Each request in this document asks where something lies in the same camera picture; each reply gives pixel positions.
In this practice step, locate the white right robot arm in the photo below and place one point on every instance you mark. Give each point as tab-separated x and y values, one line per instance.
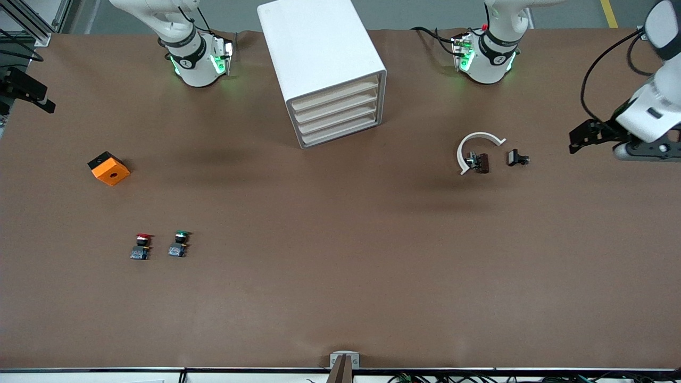
197	69

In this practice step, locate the dark brown small component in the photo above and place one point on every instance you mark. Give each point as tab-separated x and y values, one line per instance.
481	163

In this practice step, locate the white drawer cabinet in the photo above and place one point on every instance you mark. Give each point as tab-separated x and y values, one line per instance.
314	48

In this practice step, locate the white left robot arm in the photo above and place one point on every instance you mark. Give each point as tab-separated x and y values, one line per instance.
492	66

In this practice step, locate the white curved plastic part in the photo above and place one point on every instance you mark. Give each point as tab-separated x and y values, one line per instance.
479	135

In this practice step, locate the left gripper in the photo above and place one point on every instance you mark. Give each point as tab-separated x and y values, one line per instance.
608	130

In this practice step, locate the orange box with hole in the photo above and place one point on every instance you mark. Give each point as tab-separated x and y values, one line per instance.
111	173

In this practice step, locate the table edge rail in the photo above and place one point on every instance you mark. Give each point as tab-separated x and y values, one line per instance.
106	376

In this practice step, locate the red push button switch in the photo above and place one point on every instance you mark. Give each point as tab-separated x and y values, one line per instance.
140	251

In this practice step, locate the grey metal bracket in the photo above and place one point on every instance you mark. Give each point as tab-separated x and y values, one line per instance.
345	367

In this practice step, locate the small black component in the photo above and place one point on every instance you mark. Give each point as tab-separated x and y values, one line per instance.
513	157

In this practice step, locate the green push button switch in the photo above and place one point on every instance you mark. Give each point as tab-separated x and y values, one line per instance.
177	249

